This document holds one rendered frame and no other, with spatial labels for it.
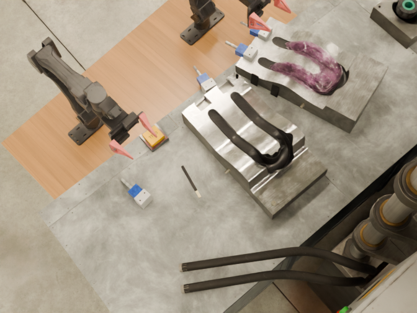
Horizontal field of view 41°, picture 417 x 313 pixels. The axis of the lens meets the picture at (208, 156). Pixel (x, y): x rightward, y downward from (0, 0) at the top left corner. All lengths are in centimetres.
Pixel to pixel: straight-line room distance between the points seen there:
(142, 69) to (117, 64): 10
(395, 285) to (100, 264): 107
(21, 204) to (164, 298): 132
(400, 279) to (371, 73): 101
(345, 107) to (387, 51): 37
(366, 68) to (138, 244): 104
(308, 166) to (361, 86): 36
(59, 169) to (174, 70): 59
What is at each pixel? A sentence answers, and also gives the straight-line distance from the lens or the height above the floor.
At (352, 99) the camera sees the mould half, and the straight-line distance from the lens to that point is 205.
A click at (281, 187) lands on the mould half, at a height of 86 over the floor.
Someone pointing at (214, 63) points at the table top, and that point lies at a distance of 222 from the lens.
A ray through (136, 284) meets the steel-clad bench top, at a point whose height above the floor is 80.
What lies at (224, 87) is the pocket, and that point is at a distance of 209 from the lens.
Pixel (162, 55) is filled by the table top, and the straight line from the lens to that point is 226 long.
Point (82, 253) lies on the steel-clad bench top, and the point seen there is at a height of 80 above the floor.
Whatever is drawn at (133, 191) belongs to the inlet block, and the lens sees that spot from 199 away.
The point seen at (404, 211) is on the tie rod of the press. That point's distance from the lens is 140.
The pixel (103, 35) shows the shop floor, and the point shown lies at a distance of 335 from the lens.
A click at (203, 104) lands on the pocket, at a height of 86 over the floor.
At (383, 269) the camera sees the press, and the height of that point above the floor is 78.
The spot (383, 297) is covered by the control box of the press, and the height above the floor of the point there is 147.
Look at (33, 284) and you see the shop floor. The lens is 291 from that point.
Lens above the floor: 270
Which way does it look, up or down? 68 degrees down
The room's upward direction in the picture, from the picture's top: 9 degrees counter-clockwise
